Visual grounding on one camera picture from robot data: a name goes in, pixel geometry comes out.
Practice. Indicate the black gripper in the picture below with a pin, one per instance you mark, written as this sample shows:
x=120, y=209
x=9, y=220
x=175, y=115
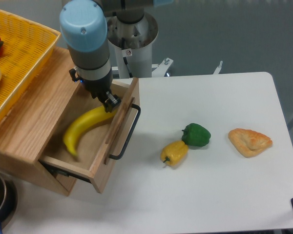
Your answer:
x=99, y=88

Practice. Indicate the yellow toy banana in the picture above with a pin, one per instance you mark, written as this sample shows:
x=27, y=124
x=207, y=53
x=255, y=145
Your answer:
x=83, y=124

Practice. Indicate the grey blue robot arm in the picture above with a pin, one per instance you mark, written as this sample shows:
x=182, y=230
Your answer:
x=91, y=27

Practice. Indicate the open wooden top drawer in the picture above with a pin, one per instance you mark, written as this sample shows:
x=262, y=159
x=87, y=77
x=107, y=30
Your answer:
x=98, y=143

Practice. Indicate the wooden drawer cabinet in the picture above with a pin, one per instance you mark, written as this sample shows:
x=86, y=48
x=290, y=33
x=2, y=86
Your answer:
x=32, y=121

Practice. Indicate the yellow plastic basket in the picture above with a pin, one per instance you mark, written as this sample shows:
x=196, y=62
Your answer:
x=27, y=47

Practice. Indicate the yellow toy bell pepper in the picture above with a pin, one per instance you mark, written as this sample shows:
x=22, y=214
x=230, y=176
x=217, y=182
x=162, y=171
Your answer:
x=173, y=153

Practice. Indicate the green toy bell pepper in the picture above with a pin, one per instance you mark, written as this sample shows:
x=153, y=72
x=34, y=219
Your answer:
x=195, y=135

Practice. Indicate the dark metal pot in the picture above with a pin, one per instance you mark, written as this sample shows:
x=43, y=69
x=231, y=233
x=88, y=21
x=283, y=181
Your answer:
x=8, y=200

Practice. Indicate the toy baked pastry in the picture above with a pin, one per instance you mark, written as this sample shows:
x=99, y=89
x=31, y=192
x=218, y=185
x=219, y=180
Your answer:
x=249, y=143

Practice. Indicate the black drawer handle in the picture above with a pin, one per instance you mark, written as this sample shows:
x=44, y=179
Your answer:
x=120, y=155

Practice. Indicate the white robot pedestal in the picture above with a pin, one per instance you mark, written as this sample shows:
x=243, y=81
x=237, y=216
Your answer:
x=132, y=38

